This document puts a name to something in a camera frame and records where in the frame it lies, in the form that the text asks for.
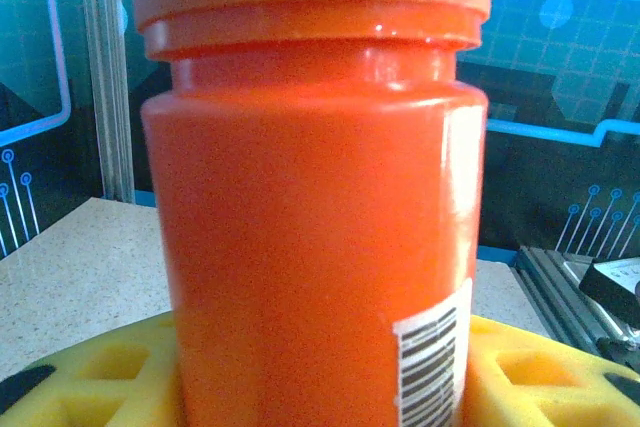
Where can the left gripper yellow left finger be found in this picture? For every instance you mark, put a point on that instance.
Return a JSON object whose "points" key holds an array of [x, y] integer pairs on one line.
{"points": [[90, 387]]}

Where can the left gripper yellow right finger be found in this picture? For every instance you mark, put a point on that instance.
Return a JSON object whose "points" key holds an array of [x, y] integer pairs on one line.
{"points": [[550, 387]]}

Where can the orange pill bottle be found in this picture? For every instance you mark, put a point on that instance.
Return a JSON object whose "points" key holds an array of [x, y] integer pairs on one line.
{"points": [[300, 222]]}

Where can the aluminium frame rail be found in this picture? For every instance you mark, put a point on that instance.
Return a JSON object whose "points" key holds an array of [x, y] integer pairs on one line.
{"points": [[550, 292]]}

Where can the aluminium frame post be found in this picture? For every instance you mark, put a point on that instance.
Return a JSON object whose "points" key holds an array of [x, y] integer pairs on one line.
{"points": [[107, 72]]}

